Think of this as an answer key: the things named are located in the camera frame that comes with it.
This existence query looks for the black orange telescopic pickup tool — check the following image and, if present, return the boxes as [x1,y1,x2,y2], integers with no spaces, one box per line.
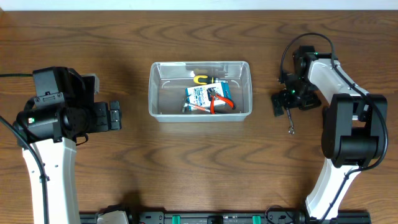
[182,98,225,114]

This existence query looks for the clear plastic container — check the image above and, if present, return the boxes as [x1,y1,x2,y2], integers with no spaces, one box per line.
[149,61,252,123]

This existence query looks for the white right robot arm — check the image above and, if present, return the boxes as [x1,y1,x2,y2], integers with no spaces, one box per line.
[271,53,388,223]

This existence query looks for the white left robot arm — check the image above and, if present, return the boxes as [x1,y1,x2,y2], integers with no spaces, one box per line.
[14,101,121,223]

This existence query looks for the silver offset ring wrench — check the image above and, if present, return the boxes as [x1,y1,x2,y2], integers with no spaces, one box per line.
[286,108,295,135]

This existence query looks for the red black handled cutters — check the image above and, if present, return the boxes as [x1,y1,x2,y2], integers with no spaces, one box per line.
[207,88,236,114]

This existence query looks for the blue white small box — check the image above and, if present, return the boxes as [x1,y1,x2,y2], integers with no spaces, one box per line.
[185,83,231,108]

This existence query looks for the yellow black stubby screwdriver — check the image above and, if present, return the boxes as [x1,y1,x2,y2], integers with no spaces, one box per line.
[193,75,228,85]

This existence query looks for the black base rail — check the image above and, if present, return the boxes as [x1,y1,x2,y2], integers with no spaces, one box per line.
[79,203,373,224]

